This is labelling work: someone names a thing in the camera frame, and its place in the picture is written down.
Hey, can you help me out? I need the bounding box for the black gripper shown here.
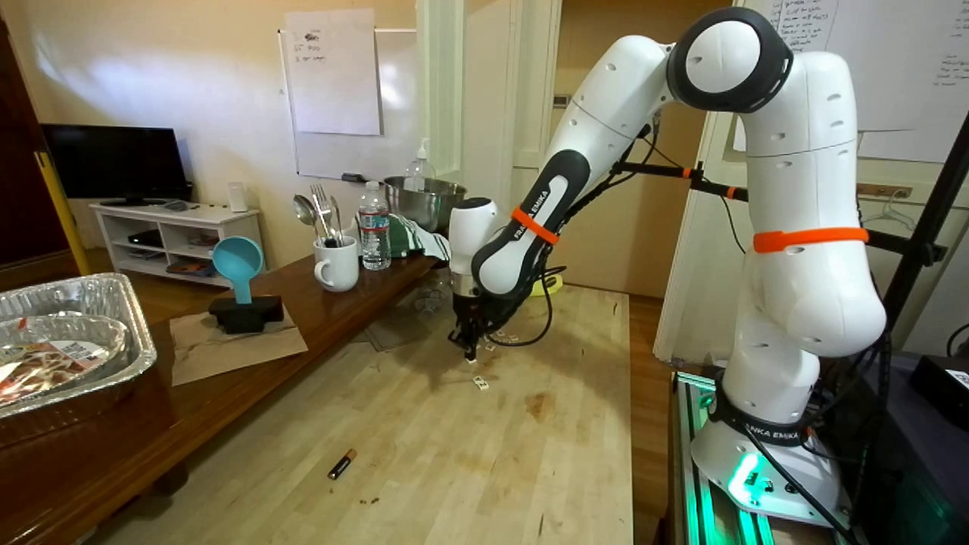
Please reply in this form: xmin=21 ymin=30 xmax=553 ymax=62
xmin=448 ymin=297 xmax=481 ymax=361

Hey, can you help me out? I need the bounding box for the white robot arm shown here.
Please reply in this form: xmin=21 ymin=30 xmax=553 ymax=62
xmin=450 ymin=7 xmax=887 ymax=446

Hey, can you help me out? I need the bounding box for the green striped towel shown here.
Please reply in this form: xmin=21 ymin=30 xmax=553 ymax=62
xmin=389 ymin=212 xmax=450 ymax=262

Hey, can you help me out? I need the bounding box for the large steel bowl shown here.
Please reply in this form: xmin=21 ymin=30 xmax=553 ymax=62
xmin=384 ymin=177 xmax=466 ymax=234

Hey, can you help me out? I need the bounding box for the white mug back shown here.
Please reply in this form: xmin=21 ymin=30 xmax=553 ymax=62
xmin=311 ymin=239 xmax=361 ymax=294

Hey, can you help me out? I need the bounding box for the clear water bottle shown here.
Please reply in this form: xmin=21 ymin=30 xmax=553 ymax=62
xmin=358 ymin=182 xmax=389 ymax=271

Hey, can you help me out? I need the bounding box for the small black marker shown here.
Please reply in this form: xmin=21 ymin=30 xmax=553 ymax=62
xmin=326 ymin=448 xmax=358 ymax=483

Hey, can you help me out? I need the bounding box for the brown cardboard sheet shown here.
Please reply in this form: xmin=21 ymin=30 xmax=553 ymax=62
xmin=168 ymin=311 xmax=307 ymax=386

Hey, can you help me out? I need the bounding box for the white paper flipchart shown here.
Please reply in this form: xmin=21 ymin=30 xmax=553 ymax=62
xmin=284 ymin=8 xmax=381 ymax=137

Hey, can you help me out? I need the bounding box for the white tv shelf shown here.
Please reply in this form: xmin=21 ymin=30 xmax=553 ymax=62
xmin=92 ymin=207 xmax=259 ymax=289

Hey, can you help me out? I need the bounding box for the black television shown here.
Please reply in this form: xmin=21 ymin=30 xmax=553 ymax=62
xmin=43 ymin=125 xmax=191 ymax=204

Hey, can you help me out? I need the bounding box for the aluminium foil tray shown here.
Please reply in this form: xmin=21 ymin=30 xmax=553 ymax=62
xmin=0 ymin=274 xmax=156 ymax=418

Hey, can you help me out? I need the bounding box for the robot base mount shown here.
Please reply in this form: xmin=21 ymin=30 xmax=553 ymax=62
xmin=691 ymin=421 xmax=847 ymax=531

